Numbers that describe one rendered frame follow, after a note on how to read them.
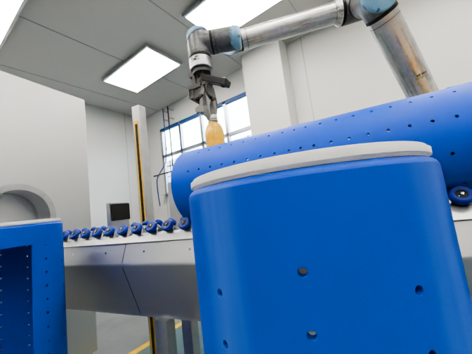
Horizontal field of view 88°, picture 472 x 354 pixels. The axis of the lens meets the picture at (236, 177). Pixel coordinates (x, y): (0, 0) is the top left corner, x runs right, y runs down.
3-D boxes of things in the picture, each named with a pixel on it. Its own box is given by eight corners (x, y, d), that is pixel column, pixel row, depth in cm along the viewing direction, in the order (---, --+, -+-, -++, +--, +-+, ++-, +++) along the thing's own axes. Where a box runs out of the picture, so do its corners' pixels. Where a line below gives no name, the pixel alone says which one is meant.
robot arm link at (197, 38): (206, 21, 94) (182, 25, 94) (211, 50, 92) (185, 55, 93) (211, 37, 103) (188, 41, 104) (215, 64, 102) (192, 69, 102)
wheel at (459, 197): (455, 187, 56) (457, 181, 55) (479, 197, 53) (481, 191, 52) (442, 199, 56) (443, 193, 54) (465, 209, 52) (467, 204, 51)
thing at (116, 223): (126, 234, 116) (124, 202, 117) (133, 234, 114) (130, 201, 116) (107, 238, 106) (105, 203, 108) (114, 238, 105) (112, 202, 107)
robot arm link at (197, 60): (215, 62, 100) (202, 49, 91) (216, 73, 99) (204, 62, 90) (197, 69, 103) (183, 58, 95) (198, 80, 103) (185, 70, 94)
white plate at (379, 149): (526, 116, 16) (531, 133, 16) (368, 169, 43) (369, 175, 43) (143, 174, 20) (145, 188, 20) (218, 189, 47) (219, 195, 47)
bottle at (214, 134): (227, 169, 96) (220, 123, 98) (229, 166, 89) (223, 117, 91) (208, 171, 94) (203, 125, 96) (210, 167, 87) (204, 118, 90)
